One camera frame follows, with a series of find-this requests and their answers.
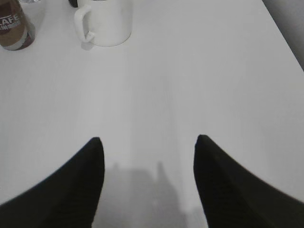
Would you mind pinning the cola bottle red label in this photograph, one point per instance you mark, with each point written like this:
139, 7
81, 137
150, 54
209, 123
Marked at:
73, 3

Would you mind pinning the brown coffee drink bottle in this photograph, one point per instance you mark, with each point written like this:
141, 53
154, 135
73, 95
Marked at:
16, 30

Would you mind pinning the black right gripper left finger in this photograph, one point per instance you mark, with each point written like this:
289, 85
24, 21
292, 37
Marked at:
68, 198

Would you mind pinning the white ceramic mug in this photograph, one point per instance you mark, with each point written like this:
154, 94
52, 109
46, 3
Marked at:
104, 23

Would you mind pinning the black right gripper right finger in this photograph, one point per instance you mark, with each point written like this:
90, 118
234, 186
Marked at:
233, 197

